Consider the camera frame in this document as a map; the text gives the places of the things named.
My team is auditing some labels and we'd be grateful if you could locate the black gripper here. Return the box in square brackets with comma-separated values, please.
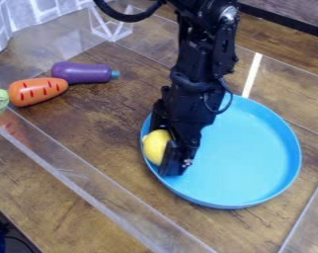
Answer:
[151, 69, 227, 176]

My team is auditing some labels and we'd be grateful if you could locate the yellow toy lemon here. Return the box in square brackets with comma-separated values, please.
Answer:
[143, 129, 171, 166]

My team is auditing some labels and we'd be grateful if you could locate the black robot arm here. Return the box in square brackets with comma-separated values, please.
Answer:
[151, 0, 241, 176]

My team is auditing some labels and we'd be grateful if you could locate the blue round tray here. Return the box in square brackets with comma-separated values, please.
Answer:
[141, 93, 304, 211]

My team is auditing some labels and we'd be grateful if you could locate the purple toy eggplant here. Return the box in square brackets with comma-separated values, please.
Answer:
[52, 61, 120, 84]

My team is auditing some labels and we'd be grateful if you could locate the orange toy carrot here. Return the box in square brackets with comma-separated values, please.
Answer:
[0, 77, 68, 114]

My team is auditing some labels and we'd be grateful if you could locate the clear acrylic stand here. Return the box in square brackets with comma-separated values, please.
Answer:
[88, 7, 134, 42]

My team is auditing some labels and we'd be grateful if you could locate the white patterned curtain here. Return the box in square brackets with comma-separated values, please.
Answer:
[0, 0, 94, 52]

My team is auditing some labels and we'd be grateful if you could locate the black cable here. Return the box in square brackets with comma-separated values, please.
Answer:
[92, 0, 166, 24]

